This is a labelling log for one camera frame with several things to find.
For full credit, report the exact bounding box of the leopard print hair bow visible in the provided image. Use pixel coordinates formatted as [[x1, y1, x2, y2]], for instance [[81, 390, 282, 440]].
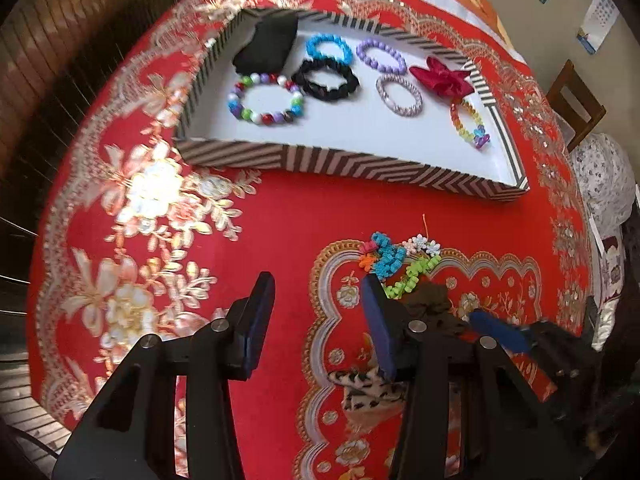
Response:
[[328, 367, 407, 413]]

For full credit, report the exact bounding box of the brown scrunchie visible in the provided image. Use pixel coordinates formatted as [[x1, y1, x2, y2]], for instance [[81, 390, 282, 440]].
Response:
[[400, 282, 469, 336]]

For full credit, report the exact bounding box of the brown wooden door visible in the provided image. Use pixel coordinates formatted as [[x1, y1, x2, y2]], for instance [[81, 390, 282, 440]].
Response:
[[1, 0, 178, 234]]

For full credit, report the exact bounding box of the rainbow small bead bracelet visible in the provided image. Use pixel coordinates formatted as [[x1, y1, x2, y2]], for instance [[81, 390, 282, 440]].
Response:
[[449, 96, 492, 150]]

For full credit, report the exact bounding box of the purple bead bracelet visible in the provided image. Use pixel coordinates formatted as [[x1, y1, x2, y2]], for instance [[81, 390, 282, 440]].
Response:
[[354, 38, 409, 75]]

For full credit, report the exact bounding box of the white floral cushion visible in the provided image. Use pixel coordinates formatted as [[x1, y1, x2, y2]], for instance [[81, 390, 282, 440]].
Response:
[[570, 133, 636, 238]]

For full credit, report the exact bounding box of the red floral tablecloth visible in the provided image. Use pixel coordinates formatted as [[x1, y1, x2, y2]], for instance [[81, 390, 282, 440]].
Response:
[[27, 0, 591, 479]]

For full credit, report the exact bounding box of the light blue bead bracelet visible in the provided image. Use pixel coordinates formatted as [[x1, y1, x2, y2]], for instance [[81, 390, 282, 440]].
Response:
[[304, 32, 355, 68]]

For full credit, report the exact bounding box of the grey white braided bracelet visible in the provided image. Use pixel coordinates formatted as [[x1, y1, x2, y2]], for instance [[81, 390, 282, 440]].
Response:
[[374, 72, 424, 118]]

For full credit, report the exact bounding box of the striped white tray box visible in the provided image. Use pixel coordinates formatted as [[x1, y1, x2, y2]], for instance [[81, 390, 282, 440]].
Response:
[[174, 9, 529, 200]]

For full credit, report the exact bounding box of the multicolour large bead bracelet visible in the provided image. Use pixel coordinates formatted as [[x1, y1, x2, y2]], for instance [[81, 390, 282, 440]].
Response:
[[226, 71, 306, 126]]

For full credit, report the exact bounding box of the wall calendar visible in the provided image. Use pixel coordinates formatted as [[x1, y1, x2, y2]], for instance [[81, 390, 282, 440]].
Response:
[[576, 0, 620, 55]]

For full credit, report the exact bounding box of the black scrunchie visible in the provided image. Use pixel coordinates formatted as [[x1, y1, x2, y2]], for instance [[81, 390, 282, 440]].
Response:
[[292, 58, 360, 103]]

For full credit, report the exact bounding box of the red satin bow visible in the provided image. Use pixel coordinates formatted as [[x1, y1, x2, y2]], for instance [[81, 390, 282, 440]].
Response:
[[409, 56, 475, 100]]

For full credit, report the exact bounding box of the black fabric bow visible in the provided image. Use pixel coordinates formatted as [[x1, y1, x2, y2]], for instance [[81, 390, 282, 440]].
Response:
[[232, 14, 298, 75]]

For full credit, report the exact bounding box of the colourful flower bead bracelet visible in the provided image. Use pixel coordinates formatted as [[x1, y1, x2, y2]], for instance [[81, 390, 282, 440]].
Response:
[[357, 231, 444, 302]]

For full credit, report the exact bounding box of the wooden chair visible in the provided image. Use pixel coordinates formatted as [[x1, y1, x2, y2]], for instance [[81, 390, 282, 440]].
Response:
[[547, 60, 606, 152]]

